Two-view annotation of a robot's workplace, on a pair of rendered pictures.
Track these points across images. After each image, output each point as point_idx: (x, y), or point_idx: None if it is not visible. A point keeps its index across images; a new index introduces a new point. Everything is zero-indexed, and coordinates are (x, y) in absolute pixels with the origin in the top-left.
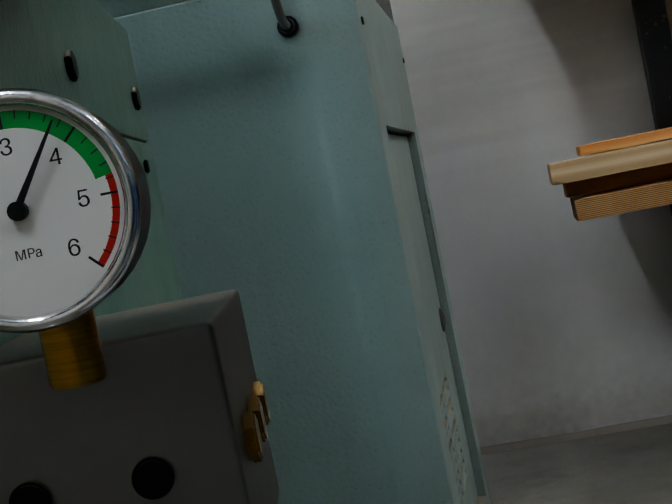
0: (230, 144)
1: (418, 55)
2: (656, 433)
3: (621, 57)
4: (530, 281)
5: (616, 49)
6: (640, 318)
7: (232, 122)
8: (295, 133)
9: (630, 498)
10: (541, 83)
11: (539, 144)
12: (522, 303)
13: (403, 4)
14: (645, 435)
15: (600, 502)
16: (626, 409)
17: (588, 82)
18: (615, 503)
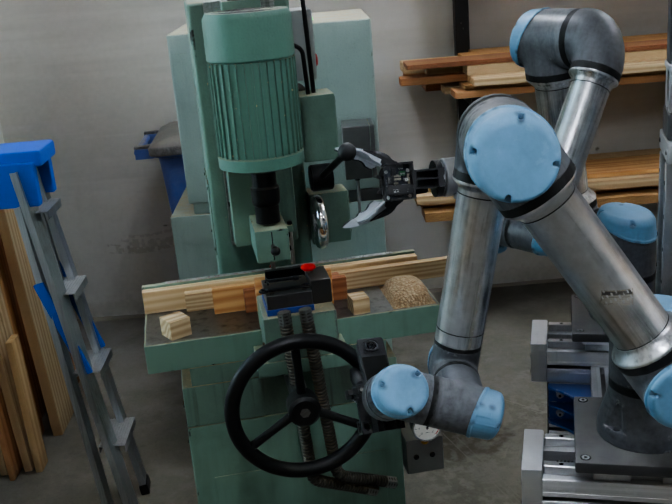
0: (333, 252)
1: None
2: (440, 297)
3: (448, 126)
4: (392, 223)
5: (446, 122)
6: (439, 244)
7: (335, 245)
8: (356, 251)
9: (431, 336)
10: (409, 133)
11: (405, 161)
12: (387, 233)
13: None
14: (435, 297)
15: (419, 337)
16: (427, 283)
17: (431, 135)
18: (425, 338)
